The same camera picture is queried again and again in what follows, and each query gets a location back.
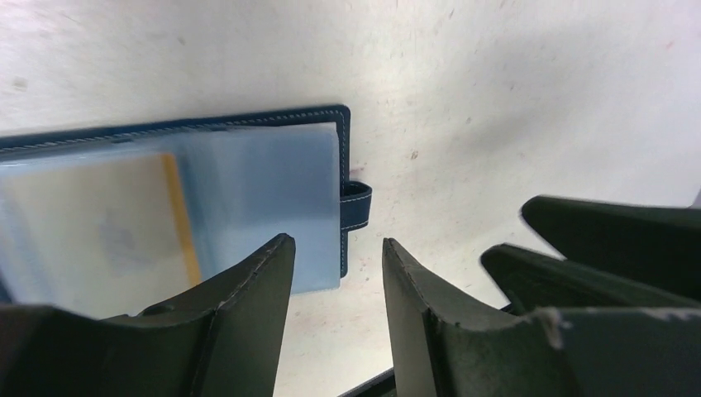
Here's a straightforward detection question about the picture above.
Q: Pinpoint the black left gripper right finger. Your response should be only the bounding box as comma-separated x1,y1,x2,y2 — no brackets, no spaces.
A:
382,238,700,396

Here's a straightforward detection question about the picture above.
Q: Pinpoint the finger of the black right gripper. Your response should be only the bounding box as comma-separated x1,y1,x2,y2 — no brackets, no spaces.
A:
521,195,700,300
479,244,700,315

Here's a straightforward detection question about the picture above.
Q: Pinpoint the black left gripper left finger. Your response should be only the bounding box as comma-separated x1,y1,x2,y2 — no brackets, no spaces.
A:
1,233,296,396

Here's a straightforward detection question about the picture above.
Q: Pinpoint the gold credit card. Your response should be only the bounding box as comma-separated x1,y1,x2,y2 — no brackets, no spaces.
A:
1,152,202,318

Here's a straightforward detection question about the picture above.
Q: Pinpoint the navy blue card holder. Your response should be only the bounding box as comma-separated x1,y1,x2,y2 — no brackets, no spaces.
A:
1,105,372,294

